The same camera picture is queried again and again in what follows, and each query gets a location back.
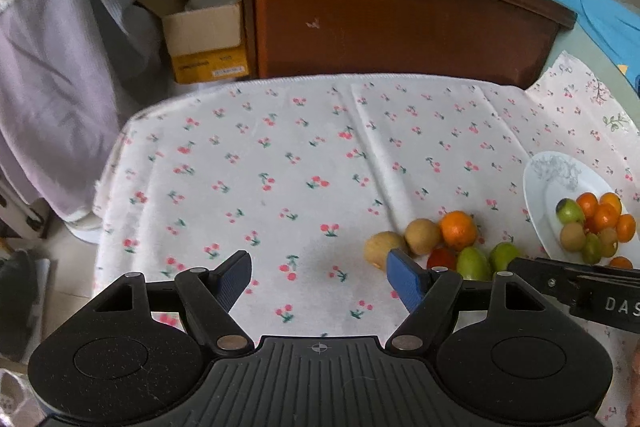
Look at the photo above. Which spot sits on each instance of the grey cloth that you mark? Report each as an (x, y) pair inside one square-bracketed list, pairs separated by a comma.
[(125, 7)]

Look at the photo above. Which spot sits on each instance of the cherry print tablecloth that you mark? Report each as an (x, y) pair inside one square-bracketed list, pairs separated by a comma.
[(300, 187)]

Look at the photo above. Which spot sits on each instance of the brown wooden cabinet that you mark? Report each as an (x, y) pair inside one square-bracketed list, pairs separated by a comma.
[(400, 22)]

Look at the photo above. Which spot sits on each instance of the lilac cloth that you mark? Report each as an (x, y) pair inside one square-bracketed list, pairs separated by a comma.
[(50, 107)]

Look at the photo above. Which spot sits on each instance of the large orange mandarin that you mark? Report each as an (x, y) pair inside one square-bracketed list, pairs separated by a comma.
[(606, 218)]

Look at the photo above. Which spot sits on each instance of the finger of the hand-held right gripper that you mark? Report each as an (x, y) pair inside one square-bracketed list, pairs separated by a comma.
[(550, 277)]

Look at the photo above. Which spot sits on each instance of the blue printed blanket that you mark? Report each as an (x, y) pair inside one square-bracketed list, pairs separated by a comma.
[(600, 12)]

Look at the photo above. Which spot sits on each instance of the green jujube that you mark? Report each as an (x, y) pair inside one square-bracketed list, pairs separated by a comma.
[(591, 249), (569, 212), (472, 264), (502, 256)]

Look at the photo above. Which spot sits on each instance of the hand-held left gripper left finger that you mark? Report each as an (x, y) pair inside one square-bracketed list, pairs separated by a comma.
[(235, 275)]

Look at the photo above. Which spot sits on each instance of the open brown cardboard box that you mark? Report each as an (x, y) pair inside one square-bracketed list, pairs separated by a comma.
[(205, 32)]

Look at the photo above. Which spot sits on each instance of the brown longan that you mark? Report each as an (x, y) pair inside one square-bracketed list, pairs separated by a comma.
[(608, 243), (573, 236), (422, 236), (380, 248)]

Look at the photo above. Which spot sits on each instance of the red cherry tomato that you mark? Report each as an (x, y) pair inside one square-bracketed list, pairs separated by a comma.
[(442, 259)]

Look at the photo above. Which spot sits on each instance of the small orange mandarin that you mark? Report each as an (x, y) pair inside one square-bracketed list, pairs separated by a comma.
[(586, 204), (626, 229), (611, 201), (621, 263), (458, 230)]

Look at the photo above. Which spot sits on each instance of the white plate with grey print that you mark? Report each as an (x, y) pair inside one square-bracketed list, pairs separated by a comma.
[(540, 202)]

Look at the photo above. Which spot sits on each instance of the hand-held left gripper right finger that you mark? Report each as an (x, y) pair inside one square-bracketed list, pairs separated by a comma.
[(402, 277)]

